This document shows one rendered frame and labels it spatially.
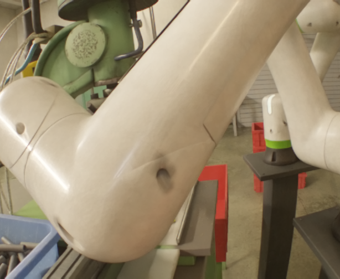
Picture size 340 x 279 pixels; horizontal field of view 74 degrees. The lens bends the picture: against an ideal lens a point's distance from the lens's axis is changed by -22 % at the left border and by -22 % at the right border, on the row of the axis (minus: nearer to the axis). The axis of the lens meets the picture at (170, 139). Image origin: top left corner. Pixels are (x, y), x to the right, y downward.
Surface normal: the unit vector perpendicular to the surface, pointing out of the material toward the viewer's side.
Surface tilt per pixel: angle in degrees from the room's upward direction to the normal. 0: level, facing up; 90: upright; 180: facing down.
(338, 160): 105
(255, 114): 90
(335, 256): 0
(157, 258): 0
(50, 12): 90
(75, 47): 90
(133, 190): 77
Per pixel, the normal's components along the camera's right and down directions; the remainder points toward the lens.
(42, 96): 0.28, -0.72
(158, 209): 0.62, 0.19
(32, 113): 0.04, -0.55
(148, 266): -0.14, -0.97
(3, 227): -0.20, 0.10
